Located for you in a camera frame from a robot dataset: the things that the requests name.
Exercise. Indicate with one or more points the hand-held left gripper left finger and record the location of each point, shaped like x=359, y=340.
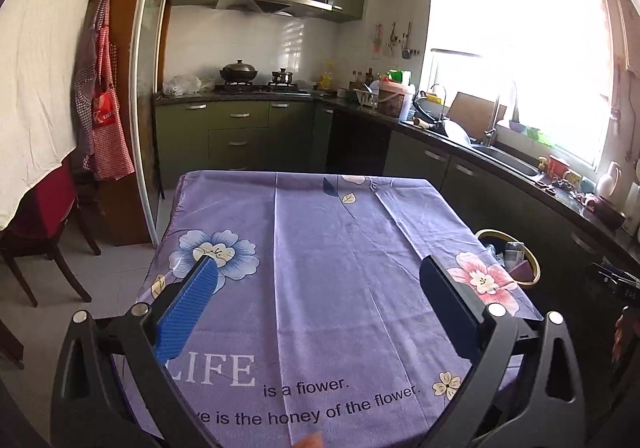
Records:
x=187, y=308

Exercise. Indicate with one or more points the clear plastic wrapper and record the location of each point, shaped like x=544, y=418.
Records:
x=492, y=252

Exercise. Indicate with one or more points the white plate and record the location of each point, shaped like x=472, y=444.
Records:
x=457, y=133

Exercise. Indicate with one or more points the crumpled plastic bag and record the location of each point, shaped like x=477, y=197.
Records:
x=181, y=85

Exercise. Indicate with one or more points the hanging kitchen utensils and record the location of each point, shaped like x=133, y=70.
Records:
x=402, y=40

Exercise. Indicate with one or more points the black wok with lid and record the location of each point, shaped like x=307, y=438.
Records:
x=239, y=72

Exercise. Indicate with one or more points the steel pot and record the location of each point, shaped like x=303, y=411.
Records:
x=282, y=77

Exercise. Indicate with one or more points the white hanging sheet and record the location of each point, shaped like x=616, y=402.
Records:
x=40, y=78

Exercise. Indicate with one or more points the rolling pin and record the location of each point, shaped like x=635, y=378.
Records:
x=422, y=122

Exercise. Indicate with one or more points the black kitchen countertop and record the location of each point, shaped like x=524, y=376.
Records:
x=575, y=200

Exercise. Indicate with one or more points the gas stove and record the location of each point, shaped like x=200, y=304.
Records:
x=260, y=89

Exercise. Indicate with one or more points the person's right hand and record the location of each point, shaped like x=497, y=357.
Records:
x=622, y=338

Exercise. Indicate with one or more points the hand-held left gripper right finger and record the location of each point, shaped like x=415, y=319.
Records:
x=450, y=313

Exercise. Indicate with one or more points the person's left hand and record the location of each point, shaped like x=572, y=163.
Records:
x=311, y=442

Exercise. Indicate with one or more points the purple floral tablecloth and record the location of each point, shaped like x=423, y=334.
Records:
x=325, y=253

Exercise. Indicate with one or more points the wooden cutting board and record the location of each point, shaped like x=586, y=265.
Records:
x=472, y=110

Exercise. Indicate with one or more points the wall decoration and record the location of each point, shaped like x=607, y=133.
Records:
x=377, y=39

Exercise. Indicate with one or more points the red checked apron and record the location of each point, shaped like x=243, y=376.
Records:
x=112, y=138

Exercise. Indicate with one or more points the green sink side cabinets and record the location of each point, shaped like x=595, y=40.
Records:
x=500, y=198

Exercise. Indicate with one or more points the white jug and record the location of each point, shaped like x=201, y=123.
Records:
x=609, y=183

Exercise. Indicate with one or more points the steel faucet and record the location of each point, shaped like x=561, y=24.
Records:
x=492, y=120

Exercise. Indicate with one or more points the purple checked apron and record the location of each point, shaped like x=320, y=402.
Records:
x=85, y=93

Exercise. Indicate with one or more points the white plastic bucket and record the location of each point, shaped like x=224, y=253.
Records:
x=395, y=100

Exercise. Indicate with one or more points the green packet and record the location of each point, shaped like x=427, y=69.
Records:
x=398, y=76

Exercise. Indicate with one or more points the green windowsill container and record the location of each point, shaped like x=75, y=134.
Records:
x=540, y=136

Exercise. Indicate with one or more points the steel sink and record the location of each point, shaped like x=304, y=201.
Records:
x=505, y=160

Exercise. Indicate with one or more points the green stove side cabinets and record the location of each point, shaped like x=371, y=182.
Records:
x=185, y=138

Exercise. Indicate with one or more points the condiment bottles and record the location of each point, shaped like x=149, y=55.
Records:
x=362, y=77

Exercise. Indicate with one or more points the yellow oil bottle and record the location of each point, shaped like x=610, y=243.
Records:
x=327, y=80

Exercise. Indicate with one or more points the yellow rimmed trash bin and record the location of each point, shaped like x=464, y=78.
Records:
x=492, y=232

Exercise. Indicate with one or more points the red wooden chair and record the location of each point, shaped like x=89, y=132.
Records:
x=45, y=198

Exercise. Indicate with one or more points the bright window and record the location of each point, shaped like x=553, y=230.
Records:
x=520, y=38

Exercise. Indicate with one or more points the dish rack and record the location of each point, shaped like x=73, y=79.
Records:
x=366, y=95

